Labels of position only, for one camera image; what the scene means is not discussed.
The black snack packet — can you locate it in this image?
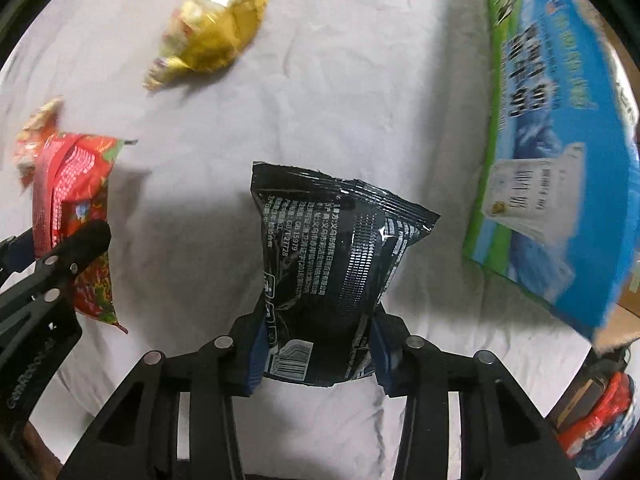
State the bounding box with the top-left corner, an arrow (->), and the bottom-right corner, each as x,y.
250,162 -> 439,387

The red snack packet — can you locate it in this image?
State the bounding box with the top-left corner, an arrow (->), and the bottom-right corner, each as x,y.
32,132 -> 127,332

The orange panda snack bag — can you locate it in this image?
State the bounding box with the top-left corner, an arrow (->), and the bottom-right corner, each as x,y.
12,96 -> 64,190

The yellow chips bag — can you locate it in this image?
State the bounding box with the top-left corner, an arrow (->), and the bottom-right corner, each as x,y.
143,0 -> 269,91

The operator left hand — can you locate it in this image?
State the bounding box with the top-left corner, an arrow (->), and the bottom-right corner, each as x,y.
20,422 -> 49,479

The open cardboard box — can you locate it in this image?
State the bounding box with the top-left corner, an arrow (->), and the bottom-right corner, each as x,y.
463,0 -> 639,353

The grey wrinkled table cloth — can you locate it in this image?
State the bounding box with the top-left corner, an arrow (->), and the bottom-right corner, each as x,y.
0,0 -> 597,480

